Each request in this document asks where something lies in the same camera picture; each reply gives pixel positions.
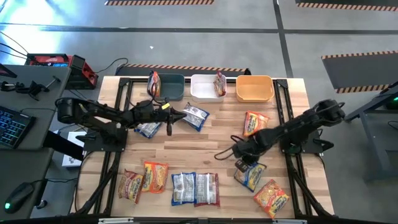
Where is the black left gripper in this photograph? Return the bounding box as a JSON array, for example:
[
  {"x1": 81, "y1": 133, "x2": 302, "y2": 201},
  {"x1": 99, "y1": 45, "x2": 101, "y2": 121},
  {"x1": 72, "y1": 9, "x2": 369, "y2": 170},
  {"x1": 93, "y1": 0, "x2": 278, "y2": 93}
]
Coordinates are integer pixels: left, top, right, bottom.
[{"x1": 144, "y1": 101, "x2": 187, "y2": 137}]

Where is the blue ramen noodle pack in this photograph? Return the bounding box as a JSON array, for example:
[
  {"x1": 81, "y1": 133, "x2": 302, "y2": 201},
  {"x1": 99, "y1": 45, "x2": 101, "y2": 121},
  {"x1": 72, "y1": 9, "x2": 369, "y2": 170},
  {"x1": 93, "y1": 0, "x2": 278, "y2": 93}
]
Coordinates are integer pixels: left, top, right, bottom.
[
  {"x1": 170, "y1": 172, "x2": 197, "y2": 207},
  {"x1": 134, "y1": 121, "x2": 163, "y2": 139},
  {"x1": 181, "y1": 102, "x2": 211, "y2": 133},
  {"x1": 233, "y1": 161, "x2": 267, "y2": 193}
]

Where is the orange ramen noodle pack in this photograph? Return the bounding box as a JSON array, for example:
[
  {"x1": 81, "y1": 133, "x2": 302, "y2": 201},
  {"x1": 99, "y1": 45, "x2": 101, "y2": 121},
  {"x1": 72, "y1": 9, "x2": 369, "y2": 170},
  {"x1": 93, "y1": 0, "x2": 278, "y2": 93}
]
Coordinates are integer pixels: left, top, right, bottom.
[
  {"x1": 242, "y1": 110, "x2": 270, "y2": 138},
  {"x1": 146, "y1": 70, "x2": 162, "y2": 99},
  {"x1": 141, "y1": 161, "x2": 170, "y2": 194},
  {"x1": 252, "y1": 179, "x2": 290, "y2": 219}
]

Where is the red ramen noodle pack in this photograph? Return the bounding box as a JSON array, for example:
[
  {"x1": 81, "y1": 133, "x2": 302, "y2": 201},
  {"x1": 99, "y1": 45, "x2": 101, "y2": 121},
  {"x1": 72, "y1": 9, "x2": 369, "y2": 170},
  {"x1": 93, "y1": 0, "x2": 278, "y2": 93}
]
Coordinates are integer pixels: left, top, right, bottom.
[
  {"x1": 117, "y1": 169, "x2": 144, "y2": 205},
  {"x1": 194, "y1": 172, "x2": 221, "y2": 208},
  {"x1": 213, "y1": 71, "x2": 228, "y2": 97}
]

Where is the dark teal plastic bin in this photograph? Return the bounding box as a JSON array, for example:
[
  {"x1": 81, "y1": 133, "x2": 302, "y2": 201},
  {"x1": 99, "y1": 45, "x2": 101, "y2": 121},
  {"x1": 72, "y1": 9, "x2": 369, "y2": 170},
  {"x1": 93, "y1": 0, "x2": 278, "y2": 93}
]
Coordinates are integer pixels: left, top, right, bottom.
[{"x1": 148, "y1": 73, "x2": 186, "y2": 102}]

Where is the white plastic bin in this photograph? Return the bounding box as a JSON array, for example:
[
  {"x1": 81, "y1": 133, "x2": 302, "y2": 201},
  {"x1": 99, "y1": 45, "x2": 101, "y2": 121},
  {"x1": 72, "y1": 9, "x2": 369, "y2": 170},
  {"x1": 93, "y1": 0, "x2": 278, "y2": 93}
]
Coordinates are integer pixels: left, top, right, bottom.
[{"x1": 190, "y1": 73, "x2": 227, "y2": 103}]

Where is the black hazard-striped floor mat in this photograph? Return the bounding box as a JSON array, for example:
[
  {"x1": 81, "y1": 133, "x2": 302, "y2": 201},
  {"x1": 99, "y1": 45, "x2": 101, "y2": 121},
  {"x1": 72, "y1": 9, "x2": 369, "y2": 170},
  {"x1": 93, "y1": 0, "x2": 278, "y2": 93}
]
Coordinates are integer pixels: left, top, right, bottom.
[
  {"x1": 114, "y1": 63, "x2": 252, "y2": 77},
  {"x1": 104, "y1": 0, "x2": 215, "y2": 6},
  {"x1": 321, "y1": 50, "x2": 398, "y2": 94}
]

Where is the orange plastic bin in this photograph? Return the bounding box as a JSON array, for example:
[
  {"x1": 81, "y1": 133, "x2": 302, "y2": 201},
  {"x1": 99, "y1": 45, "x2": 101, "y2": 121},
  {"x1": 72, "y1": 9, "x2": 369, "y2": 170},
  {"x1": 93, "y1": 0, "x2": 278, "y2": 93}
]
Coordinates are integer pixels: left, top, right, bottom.
[{"x1": 235, "y1": 75, "x2": 275, "y2": 103}]

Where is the red black battery charger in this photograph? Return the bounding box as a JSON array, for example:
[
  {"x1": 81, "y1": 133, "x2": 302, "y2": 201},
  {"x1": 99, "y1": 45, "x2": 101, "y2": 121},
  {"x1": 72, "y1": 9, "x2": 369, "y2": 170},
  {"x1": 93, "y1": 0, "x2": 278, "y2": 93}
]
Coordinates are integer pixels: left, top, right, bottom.
[{"x1": 65, "y1": 54, "x2": 99, "y2": 90}]

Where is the white cardboard box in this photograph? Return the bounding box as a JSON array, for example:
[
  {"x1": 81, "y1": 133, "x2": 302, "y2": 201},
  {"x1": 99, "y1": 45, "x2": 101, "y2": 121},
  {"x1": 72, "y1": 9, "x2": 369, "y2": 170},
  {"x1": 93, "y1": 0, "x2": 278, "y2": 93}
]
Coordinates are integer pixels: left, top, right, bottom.
[{"x1": 61, "y1": 131, "x2": 87, "y2": 168}]

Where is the black flat bar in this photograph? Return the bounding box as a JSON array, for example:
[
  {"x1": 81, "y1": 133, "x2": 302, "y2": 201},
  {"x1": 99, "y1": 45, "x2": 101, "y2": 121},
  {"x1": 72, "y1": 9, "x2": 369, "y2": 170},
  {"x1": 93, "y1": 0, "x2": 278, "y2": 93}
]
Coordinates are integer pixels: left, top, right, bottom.
[{"x1": 42, "y1": 130, "x2": 85, "y2": 162}]

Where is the grey metal stand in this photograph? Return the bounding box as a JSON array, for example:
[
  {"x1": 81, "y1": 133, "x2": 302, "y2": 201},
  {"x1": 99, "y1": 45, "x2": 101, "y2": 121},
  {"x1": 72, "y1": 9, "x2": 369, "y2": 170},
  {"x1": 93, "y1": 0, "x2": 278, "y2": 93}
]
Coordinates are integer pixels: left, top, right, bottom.
[{"x1": 341, "y1": 81, "x2": 398, "y2": 183}]

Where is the small black hand tool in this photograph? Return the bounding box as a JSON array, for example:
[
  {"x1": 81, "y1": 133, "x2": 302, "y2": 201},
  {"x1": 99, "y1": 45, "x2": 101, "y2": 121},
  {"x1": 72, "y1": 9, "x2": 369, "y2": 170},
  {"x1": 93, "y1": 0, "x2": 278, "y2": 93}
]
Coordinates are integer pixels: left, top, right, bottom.
[{"x1": 45, "y1": 75, "x2": 62, "y2": 90}]

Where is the red tool case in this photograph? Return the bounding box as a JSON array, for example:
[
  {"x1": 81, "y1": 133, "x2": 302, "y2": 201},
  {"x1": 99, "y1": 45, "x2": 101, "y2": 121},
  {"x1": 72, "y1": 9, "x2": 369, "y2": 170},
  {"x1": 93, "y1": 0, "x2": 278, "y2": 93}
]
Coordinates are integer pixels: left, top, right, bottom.
[{"x1": 24, "y1": 52, "x2": 74, "y2": 68}]

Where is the dark grey desk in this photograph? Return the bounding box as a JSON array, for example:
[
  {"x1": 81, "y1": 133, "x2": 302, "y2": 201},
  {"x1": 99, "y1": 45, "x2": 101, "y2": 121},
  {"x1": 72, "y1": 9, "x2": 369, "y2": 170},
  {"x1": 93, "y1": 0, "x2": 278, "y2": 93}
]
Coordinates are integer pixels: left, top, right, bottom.
[
  {"x1": 0, "y1": 147, "x2": 54, "y2": 220},
  {"x1": 0, "y1": 64, "x2": 72, "y2": 151}
]

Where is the backlit black keyboard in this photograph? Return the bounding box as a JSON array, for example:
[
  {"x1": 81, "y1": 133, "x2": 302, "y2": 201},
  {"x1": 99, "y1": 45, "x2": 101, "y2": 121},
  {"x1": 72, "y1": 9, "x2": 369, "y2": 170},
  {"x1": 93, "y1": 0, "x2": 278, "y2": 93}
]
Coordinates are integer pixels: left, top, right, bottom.
[{"x1": 0, "y1": 105, "x2": 37, "y2": 149}]

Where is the black angled stand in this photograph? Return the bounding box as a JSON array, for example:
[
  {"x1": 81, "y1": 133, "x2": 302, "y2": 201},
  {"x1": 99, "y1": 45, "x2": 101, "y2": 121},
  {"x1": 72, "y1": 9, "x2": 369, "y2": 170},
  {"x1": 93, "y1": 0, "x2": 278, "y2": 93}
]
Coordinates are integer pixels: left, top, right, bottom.
[{"x1": 0, "y1": 63, "x2": 19, "y2": 78}]

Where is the black computer mouse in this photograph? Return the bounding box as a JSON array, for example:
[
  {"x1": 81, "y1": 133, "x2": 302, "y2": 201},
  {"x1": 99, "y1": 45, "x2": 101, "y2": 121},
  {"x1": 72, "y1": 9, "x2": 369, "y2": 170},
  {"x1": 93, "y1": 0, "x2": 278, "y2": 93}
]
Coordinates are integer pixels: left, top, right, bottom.
[{"x1": 4, "y1": 182, "x2": 35, "y2": 215}]

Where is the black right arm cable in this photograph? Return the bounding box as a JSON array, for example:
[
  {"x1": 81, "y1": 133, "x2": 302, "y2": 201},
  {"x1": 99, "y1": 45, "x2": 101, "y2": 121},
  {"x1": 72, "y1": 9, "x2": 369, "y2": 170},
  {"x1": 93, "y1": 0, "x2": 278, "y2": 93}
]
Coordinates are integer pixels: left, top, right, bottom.
[{"x1": 214, "y1": 134, "x2": 249, "y2": 161}]

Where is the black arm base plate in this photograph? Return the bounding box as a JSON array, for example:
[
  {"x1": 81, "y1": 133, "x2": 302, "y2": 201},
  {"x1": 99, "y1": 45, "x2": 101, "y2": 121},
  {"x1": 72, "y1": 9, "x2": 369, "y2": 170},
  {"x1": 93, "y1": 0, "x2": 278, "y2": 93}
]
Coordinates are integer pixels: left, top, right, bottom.
[
  {"x1": 278, "y1": 129, "x2": 335, "y2": 155},
  {"x1": 76, "y1": 126, "x2": 129, "y2": 153}
]

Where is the black charger cable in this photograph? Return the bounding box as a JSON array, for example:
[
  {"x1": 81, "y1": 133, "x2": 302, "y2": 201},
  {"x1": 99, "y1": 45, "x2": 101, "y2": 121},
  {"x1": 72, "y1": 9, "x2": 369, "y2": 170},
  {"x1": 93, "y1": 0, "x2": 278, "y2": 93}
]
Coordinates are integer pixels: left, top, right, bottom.
[{"x1": 94, "y1": 57, "x2": 129, "y2": 75}]

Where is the silver metal bracket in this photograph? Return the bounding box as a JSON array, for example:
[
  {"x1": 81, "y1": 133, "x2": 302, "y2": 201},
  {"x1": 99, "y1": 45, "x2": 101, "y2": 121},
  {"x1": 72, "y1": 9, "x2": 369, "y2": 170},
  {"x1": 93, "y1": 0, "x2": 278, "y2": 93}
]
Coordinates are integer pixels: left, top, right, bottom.
[
  {"x1": 272, "y1": 219, "x2": 308, "y2": 224},
  {"x1": 98, "y1": 217, "x2": 134, "y2": 224}
]

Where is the black clamp mount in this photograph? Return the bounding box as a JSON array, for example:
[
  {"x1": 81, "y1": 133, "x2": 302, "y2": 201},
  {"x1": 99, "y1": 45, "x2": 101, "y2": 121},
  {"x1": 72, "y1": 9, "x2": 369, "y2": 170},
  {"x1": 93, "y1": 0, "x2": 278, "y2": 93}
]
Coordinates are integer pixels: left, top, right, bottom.
[{"x1": 0, "y1": 80, "x2": 50, "y2": 102}]

